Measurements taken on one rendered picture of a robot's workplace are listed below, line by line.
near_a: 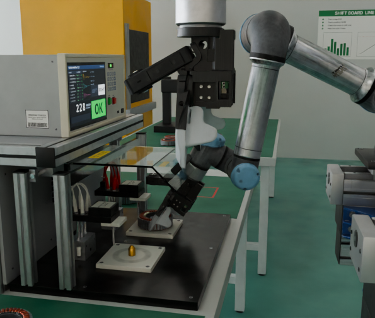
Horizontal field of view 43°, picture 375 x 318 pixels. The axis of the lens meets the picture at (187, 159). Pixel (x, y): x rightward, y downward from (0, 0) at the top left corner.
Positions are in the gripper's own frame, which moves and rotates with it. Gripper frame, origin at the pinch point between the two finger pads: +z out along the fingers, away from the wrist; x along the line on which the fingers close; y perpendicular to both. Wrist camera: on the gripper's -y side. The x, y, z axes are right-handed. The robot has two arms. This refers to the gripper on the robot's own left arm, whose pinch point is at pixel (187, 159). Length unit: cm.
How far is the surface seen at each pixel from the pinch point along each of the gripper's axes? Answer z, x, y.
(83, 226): 30, 47, -38
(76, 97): -6, 43, -36
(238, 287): 101, 158, -2
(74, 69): -13, 43, -36
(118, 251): 37, 47, -28
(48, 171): 11, 32, -40
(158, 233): 37, 62, -20
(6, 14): -78, 586, -368
